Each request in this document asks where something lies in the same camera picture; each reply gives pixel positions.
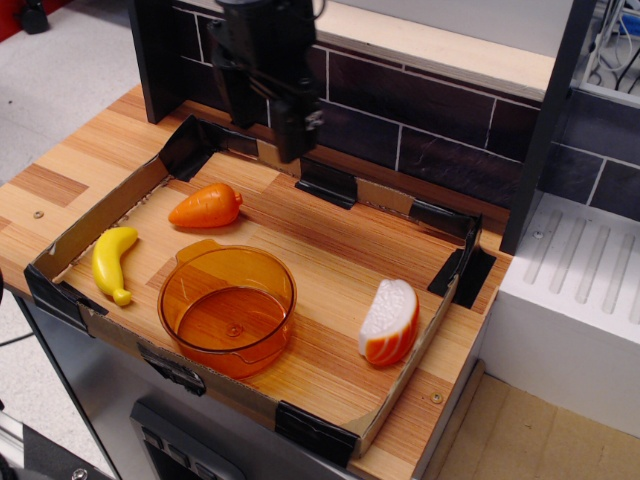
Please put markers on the taped cardboard fence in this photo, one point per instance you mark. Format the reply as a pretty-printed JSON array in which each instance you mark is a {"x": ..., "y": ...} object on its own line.
[{"x": 339, "y": 236}]

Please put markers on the white orange toy sushi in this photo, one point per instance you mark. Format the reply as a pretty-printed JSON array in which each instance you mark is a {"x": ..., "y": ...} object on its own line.
[{"x": 389, "y": 328}]

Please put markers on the dark grey left post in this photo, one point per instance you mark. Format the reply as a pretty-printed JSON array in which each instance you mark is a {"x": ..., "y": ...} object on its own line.
[{"x": 172, "y": 51}]

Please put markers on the black toy oven front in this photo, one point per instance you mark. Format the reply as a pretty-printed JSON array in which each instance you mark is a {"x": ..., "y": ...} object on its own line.
[{"x": 180, "y": 443}]

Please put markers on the transparent orange plastic pot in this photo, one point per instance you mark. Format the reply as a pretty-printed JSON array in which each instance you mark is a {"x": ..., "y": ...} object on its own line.
[{"x": 228, "y": 308}]

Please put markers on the light wooden shelf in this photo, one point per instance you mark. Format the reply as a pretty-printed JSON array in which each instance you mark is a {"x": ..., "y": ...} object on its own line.
[{"x": 456, "y": 56}]

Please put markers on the orange plastic toy carrot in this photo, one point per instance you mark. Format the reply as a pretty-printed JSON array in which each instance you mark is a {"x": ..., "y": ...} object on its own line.
[{"x": 215, "y": 205}]

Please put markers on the yellow plastic toy banana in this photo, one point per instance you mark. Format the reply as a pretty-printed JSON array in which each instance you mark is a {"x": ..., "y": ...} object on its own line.
[{"x": 107, "y": 270}]

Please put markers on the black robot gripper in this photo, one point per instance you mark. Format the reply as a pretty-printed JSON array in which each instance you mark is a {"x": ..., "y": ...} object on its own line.
[{"x": 260, "y": 55}]

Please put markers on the dark grey right post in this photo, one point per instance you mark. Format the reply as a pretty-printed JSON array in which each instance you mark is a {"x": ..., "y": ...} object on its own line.
[{"x": 558, "y": 90}]

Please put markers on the dark grey post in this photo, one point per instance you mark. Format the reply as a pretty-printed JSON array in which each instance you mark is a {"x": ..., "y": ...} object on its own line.
[
  {"x": 172, "y": 51},
  {"x": 558, "y": 90}
]

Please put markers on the white toy sink drainboard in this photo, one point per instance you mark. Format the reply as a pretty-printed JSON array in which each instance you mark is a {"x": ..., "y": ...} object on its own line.
[{"x": 565, "y": 323}]

